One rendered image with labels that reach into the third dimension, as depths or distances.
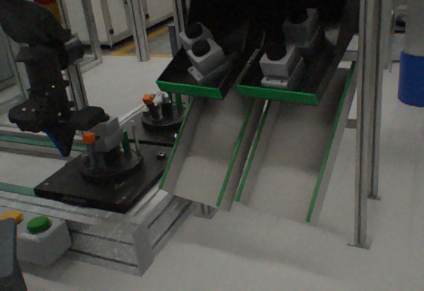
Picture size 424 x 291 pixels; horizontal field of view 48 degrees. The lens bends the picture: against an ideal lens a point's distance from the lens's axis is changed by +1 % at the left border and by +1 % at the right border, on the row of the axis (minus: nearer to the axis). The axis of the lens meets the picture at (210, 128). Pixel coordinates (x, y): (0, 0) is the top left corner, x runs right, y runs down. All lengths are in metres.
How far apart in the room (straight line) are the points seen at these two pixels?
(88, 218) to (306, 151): 0.42
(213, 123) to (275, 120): 0.12
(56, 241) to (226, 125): 0.38
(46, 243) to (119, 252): 0.13
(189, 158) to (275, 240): 0.24
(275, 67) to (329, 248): 0.40
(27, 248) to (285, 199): 0.48
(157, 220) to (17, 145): 0.59
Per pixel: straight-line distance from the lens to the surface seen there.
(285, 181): 0.82
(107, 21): 6.21
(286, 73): 0.70
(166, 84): 0.80
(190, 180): 0.88
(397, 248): 0.97
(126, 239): 0.89
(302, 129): 0.84
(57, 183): 1.07
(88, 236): 0.95
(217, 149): 0.87
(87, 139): 0.99
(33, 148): 1.36
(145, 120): 1.24
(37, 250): 0.94
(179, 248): 0.98
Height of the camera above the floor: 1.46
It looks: 24 degrees down
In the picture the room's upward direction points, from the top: 7 degrees counter-clockwise
